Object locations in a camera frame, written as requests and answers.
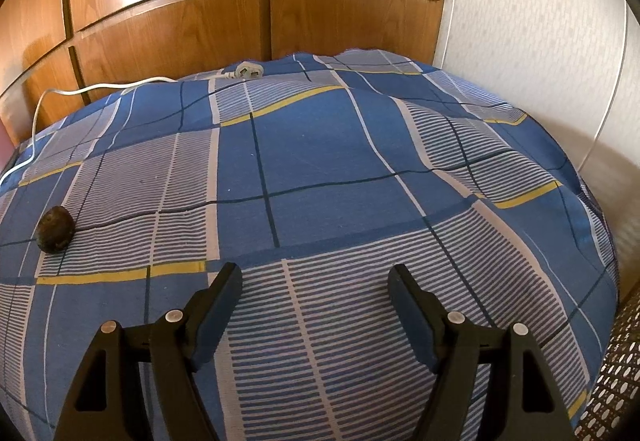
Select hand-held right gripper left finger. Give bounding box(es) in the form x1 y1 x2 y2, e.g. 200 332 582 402
54 262 244 441

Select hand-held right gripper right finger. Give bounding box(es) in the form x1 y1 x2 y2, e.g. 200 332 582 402
388 264 576 441

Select wooden wardrobe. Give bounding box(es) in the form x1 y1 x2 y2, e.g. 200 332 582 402
0 0 453 146

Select pink electric kettle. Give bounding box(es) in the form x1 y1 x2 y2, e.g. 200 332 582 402
0 113 22 156

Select white power cord with plug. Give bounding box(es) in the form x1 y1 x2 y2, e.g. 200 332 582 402
0 61 264 192

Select blue plaid bed sheet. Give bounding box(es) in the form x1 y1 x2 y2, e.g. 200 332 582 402
0 49 621 441

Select dark brown round fruit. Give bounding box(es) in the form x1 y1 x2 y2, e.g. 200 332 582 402
36 205 77 253

